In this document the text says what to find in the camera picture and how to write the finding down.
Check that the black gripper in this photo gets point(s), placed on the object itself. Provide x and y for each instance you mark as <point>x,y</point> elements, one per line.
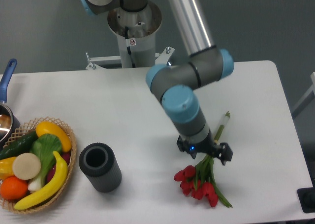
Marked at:
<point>207,146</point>

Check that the red tulip bouquet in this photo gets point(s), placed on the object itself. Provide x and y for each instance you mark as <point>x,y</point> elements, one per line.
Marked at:
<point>199,182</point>

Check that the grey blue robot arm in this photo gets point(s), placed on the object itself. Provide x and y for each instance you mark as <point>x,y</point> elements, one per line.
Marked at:
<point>174,86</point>

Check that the black device at table edge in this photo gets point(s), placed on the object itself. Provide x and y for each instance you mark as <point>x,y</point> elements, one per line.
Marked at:
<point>307,199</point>

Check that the dark grey ribbed vase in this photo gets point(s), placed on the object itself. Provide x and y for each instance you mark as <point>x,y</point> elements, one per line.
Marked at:
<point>98,162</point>

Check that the purple red vegetable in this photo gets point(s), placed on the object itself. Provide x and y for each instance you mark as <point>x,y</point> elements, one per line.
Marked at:
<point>51,173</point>

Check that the yellow banana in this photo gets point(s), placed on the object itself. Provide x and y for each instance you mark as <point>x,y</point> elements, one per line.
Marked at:
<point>49,189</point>

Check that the green bok choy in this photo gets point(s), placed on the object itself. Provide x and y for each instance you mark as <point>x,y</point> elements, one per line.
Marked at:
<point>43,148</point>

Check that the beige round disc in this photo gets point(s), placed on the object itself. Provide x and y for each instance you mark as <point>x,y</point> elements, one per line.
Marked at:
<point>26,166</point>

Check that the green cucumber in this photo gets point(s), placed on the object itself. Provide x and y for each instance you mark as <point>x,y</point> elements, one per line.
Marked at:
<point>22,145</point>

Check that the orange fruit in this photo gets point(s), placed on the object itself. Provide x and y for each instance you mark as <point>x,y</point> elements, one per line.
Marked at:
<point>13,188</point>

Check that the yellow bell pepper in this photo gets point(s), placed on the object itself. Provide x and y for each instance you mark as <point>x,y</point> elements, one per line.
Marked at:
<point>6,169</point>

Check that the white metal base frame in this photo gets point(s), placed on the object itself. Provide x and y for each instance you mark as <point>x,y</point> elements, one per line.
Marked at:
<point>164,57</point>

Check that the white frame at right edge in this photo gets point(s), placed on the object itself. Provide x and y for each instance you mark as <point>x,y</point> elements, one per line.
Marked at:
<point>305,99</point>

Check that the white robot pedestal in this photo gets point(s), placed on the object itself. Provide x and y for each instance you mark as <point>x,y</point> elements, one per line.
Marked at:
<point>136,34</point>

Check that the blue handled saucepan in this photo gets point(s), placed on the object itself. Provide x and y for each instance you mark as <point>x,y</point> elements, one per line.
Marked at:
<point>8,121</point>

